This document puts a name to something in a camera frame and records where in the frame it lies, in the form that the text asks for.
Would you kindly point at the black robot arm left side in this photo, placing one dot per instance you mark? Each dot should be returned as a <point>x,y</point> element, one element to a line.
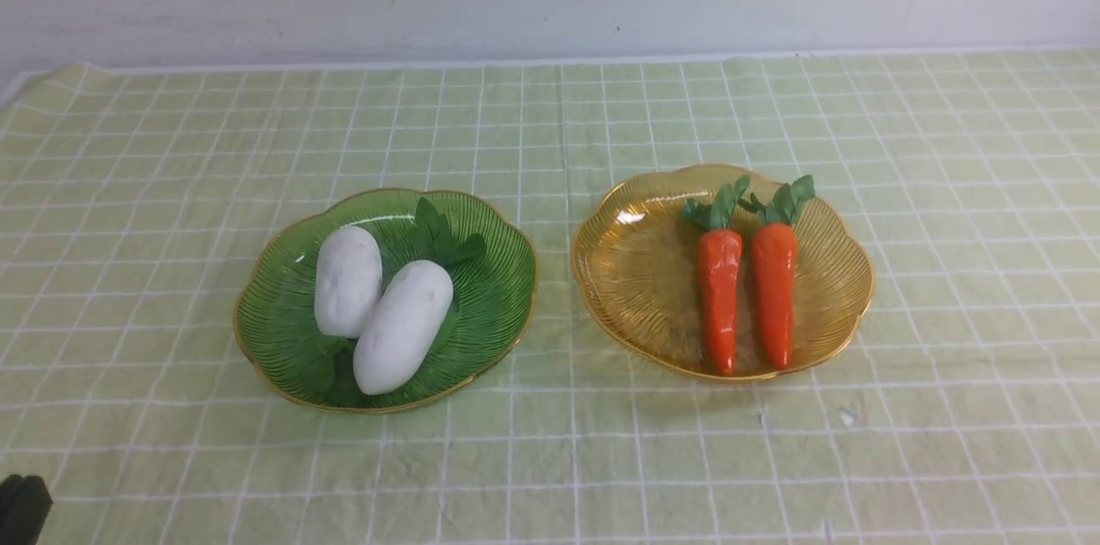
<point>25,505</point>

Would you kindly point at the green checked tablecloth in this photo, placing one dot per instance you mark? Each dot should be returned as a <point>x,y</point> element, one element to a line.
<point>964,413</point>

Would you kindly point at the green plastic plate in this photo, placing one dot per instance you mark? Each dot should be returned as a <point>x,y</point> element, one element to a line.
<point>492,265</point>

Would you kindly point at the amber plastic plate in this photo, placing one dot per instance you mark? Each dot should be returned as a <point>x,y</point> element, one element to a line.
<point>634,262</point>

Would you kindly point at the white radish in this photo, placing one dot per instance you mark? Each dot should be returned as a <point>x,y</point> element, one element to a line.
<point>413,306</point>
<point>348,283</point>

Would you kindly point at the orange carrot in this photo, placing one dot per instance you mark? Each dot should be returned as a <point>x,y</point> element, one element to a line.
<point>775,251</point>
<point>717,266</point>

